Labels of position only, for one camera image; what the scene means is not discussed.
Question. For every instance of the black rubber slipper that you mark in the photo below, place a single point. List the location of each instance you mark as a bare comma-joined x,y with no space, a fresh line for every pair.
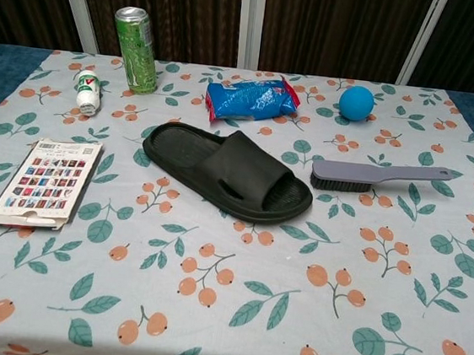
229,168

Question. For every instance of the blue snack packet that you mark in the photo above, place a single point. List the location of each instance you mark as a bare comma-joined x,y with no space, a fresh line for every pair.
249,98

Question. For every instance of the floral tablecloth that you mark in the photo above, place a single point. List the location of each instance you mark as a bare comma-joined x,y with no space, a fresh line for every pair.
225,290

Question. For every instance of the blue ball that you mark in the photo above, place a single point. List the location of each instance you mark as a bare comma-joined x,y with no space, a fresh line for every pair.
356,103

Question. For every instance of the green drink can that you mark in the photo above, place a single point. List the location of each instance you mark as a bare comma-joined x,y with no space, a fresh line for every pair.
137,52

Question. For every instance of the small white plastic bottle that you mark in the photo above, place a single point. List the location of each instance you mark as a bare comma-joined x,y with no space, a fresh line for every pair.
88,92

